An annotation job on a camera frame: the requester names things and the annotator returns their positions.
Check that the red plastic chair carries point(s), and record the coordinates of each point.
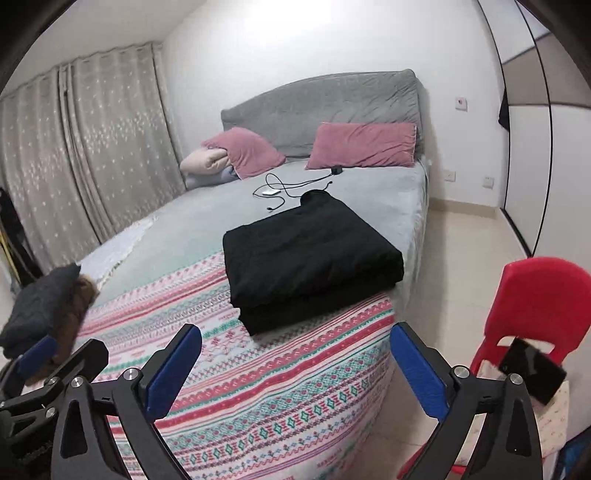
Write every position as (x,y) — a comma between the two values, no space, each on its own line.
(544,301)

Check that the grey patterned curtain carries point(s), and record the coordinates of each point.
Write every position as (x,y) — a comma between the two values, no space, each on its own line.
(88,148)

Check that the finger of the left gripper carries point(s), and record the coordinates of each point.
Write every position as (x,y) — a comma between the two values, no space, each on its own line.
(37,356)

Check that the wall socket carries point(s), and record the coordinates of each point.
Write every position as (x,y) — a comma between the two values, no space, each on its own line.
(461,104)

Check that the grey bed headboard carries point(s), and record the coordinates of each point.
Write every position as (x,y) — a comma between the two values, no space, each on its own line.
(289,115)

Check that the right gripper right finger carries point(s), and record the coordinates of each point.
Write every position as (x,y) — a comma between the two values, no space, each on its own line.
(508,446)

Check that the dark grey folded sweater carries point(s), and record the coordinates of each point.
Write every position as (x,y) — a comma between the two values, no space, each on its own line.
(37,310)

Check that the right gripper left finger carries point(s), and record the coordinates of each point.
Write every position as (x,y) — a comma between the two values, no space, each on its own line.
(84,446)

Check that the white lace cloth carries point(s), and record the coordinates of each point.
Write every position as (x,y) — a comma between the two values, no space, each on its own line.
(99,265)

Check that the brown folded sweater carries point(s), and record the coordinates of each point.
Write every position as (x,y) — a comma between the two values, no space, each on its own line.
(67,326)

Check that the black phone on chair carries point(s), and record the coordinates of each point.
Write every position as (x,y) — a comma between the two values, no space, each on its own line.
(542,377)

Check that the black coat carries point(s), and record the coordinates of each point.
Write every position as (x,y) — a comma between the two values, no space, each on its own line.
(306,262)

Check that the wardrobe with sliding doors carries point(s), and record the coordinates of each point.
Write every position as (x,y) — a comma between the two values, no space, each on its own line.
(546,109)

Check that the pink pillow near headboard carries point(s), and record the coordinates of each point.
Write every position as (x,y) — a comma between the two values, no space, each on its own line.
(355,145)

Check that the pink pillow on pile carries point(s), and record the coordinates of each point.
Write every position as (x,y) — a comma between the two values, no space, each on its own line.
(249,153)

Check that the patterned pink green blanket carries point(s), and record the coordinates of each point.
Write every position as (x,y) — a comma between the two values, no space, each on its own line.
(295,403)

